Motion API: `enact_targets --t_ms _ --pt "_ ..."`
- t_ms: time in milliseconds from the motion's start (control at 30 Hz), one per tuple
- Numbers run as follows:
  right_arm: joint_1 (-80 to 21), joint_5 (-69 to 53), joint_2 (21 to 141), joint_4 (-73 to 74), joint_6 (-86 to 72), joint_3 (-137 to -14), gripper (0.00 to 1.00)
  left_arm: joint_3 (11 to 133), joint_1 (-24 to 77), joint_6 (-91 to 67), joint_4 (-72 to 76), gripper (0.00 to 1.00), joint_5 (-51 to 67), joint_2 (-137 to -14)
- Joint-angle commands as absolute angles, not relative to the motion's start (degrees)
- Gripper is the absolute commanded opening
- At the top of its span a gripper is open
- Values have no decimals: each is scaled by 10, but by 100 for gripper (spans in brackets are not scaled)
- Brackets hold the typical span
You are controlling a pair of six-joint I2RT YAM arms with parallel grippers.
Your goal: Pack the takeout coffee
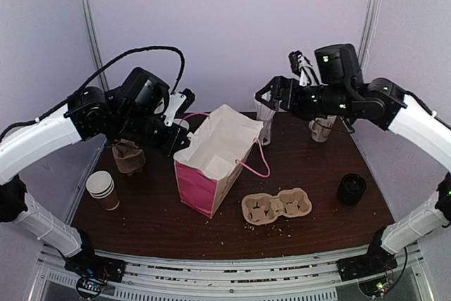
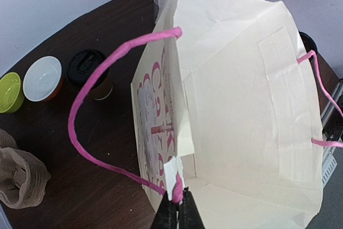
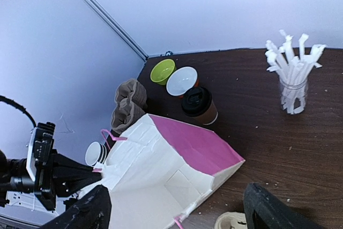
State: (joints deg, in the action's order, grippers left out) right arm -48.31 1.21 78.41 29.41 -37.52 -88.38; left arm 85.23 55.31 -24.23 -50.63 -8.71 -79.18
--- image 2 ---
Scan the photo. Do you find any pink paper bag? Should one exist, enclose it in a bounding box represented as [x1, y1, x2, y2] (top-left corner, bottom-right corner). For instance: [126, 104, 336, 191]
[68, 0, 343, 229]

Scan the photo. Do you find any front aluminium rail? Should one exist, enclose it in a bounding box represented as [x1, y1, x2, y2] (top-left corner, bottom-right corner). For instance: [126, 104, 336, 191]
[321, 79, 342, 187]

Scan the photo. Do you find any green bowl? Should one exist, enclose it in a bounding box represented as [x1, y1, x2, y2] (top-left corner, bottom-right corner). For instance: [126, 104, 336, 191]
[1, 72, 25, 114]

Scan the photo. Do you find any white and orange bowl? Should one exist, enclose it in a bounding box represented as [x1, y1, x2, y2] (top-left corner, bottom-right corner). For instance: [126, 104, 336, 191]
[23, 56, 63, 102]

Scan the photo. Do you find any black cup lid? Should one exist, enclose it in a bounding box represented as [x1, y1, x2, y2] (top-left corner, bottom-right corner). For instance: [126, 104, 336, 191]
[66, 49, 107, 91]

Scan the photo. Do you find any stack of black lids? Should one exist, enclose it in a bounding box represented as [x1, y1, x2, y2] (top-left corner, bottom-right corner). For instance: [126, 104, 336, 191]
[299, 32, 318, 54]

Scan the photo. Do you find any cardboard cup carrier stack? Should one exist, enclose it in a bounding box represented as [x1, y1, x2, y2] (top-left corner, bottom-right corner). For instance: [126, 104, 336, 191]
[1, 130, 51, 209]

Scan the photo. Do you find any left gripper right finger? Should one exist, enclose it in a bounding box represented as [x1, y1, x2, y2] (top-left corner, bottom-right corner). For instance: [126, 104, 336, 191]
[178, 187, 205, 229]

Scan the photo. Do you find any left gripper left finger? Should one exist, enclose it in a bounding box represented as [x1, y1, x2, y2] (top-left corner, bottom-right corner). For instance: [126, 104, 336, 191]
[151, 192, 177, 229]

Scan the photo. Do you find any brown paper coffee cup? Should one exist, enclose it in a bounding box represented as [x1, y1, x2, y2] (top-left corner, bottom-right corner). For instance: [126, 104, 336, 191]
[66, 49, 114, 101]

